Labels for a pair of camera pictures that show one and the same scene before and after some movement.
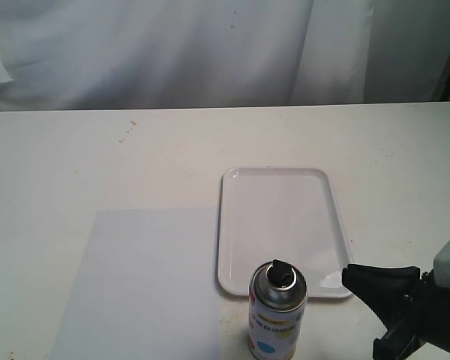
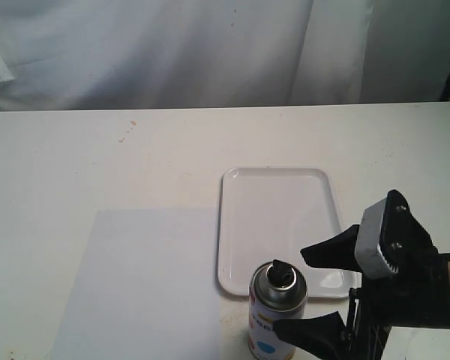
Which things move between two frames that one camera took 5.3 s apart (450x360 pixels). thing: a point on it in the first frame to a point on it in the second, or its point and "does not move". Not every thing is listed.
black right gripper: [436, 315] to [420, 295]
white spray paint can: [277, 298] does not move
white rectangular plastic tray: [280, 214] does not move
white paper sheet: [146, 289] does not move
